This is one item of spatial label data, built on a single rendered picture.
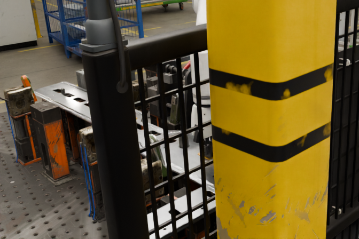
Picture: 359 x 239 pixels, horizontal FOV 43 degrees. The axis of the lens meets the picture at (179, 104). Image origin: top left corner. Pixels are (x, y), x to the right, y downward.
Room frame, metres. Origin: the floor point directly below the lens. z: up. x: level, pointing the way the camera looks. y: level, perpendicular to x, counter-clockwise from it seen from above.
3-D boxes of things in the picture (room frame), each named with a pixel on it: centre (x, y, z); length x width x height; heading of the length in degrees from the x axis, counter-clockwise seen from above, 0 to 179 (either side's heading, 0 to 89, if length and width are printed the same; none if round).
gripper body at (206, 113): (1.26, -0.08, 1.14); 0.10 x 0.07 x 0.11; 128
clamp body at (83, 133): (1.46, 0.31, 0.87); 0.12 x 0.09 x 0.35; 128
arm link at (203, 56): (1.26, -0.09, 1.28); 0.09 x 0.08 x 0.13; 77
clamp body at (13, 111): (1.96, 0.72, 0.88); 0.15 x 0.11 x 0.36; 128
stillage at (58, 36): (7.94, 1.66, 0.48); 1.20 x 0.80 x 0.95; 26
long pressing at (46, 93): (1.63, 0.23, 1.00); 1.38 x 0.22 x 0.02; 38
